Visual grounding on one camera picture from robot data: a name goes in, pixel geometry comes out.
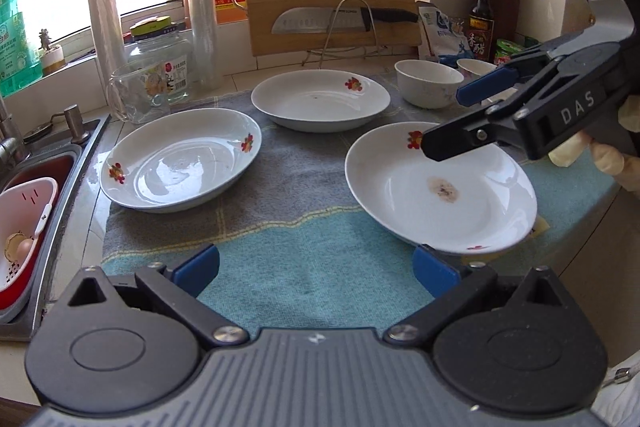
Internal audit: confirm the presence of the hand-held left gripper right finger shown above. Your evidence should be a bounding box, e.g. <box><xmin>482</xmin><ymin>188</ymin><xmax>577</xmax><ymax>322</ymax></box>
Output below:
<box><xmin>382</xmin><ymin>244</ymin><xmax>576</xmax><ymax>348</ymax></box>

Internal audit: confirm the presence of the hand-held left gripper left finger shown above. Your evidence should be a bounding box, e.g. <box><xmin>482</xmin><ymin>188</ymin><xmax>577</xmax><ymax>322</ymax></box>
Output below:
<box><xmin>47</xmin><ymin>243</ymin><xmax>251</xmax><ymax>350</ymax></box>

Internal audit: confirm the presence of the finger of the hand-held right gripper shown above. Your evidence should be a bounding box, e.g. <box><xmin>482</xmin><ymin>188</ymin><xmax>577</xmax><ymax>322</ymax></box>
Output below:
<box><xmin>421</xmin><ymin>99</ymin><xmax>531</xmax><ymax>162</ymax></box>
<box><xmin>456</xmin><ymin>43</ymin><xmax>566</xmax><ymax>106</ymax></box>

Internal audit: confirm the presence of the white floral plate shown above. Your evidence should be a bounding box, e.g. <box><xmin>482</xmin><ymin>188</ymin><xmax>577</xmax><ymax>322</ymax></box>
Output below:
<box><xmin>250</xmin><ymin>69</ymin><xmax>391</xmax><ymax>132</ymax></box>
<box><xmin>345</xmin><ymin>122</ymin><xmax>538</xmax><ymax>257</ymax></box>
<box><xmin>99</xmin><ymin>108</ymin><xmax>262</xmax><ymax>214</ymax></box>

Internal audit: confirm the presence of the person's right hand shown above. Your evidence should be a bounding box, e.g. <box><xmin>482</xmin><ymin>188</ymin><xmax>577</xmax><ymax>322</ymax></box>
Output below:
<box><xmin>548</xmin><ymin>97</ymin><xmax>640</xmax><ymax>195</ymax></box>

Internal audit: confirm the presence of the green-lidded sauce jar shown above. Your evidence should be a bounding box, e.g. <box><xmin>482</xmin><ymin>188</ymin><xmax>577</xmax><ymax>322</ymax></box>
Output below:
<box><xmin>494</xmin><ymin>38</ymin><xmax>526</xmax><ymax>66</ymax></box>

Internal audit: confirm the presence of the dark vinegar bottle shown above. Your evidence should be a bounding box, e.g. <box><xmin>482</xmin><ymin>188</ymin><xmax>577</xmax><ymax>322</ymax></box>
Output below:
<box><xmin>468</xmin><ymin>0</ymin><xmax>496</xmax><ymax>50</ymax></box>

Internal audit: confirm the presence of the white and blue salt bag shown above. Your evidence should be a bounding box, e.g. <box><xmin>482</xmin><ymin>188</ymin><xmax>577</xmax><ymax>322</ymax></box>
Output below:
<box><xmin>417</xmin><ymin>4</ymin><xmax>473</xmax><ymax>62</ymax></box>

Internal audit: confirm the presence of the dark red knife block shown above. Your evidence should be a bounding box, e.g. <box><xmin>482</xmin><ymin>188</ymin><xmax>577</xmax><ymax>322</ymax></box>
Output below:
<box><xmin>487</xmin><ymin>0</ymin><xmax>525</xmax><ymax>52</ymax></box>

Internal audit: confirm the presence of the grey and teal checked towel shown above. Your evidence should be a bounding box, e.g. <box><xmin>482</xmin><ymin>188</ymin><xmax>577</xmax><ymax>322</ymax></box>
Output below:
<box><xmin>101</xmin><ymin>72</ymin><xmax>621</xmax><ymax>333</ymax></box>

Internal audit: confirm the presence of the stainless steel sink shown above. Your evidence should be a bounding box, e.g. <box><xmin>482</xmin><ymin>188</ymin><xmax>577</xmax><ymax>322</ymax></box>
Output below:
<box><xmin>0</xmin><ymin>114</ymin><xmax>111</xmax><ymax>340</ymax></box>

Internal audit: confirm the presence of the clear glass mug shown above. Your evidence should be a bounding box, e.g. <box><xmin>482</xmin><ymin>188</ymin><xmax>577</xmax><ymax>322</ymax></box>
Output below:
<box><xmin>105</xmin><ymin>61</ymin><xmax>173</xmax><ymax>124</ymax></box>

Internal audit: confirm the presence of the brown egg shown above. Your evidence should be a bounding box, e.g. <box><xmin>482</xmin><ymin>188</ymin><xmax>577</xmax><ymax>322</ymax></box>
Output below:
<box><xmin>4</xmin><ymin>232</ymin><xmax>33</xmax><ymax>263</ymax></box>

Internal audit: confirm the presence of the metal soap dispenser pump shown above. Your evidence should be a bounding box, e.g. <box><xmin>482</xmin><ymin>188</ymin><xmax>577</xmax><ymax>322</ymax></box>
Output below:
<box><xmin>62</xmin><ymin>103</ymin><xmax>91</xmax><ymax>145</ymax></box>

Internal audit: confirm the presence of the pink colander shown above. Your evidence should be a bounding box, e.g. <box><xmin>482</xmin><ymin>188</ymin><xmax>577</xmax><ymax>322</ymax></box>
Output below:
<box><xmin>0</xmin><ymin>177</ymin><xmax>60</xmax><ymax>293</ymax></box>

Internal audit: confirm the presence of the red wash basin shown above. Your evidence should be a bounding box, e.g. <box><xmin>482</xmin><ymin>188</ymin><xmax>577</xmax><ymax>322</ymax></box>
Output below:
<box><xmin>0</xmin><ymin>152</ymin><xmax>76</xmax><ymax>310</ymax></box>

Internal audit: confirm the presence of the glass jar with green lid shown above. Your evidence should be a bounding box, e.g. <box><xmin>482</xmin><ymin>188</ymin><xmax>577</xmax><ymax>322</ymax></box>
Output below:
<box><xmin>123</xmin><ymin>15</ymin><xmax>195</xmax><ymax>105</ymax></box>

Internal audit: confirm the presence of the metal faucet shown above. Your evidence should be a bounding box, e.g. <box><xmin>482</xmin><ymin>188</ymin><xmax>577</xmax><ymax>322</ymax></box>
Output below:
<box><xmin>0</xmin><ymin>97</ymin><xmax>28</xmax><ymax>178</ymax></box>

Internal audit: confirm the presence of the small potted plant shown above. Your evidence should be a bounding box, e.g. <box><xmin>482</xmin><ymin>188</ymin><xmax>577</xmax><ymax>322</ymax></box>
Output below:
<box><xmin>37</xmin><ymin>28</ymin><xmax>66</xmax><ymax>75</ymax></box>

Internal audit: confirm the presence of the tall plastic wrap roll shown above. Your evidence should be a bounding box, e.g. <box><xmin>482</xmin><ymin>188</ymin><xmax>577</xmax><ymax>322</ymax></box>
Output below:
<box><xmin>181</xmin><ymin>0</ymin><xmax>224</xmax><ymax>90</ymax></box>

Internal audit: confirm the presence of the short plastic wrap roll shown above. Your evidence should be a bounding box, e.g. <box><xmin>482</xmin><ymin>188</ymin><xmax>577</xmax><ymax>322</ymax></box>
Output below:
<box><xmin>86</xmin><ymin>0</ymin><xmax>128</xmax><ymax>80</ymax></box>

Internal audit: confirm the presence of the black-handled kitchen knife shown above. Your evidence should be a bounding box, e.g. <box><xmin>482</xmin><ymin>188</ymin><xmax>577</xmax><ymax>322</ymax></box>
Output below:
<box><xmin>271</xmin><ymin>6</ymin><xmax>420</xmax><ymax>35</ymax></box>

